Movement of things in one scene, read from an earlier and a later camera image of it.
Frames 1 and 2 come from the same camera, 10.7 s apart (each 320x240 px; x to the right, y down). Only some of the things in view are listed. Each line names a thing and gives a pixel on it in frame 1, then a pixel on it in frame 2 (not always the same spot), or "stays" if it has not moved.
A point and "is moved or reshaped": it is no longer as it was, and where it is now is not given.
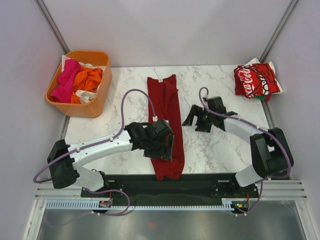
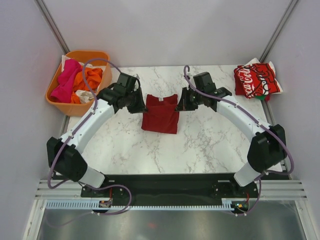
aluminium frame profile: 274,189 stays
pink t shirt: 62,93 stays
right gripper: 196,110 to 184,105
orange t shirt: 86,79 stays
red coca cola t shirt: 255,80 stays
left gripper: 149,154 to 141,107
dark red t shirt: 165,93 is moved or reshaped
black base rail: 182,188 stays
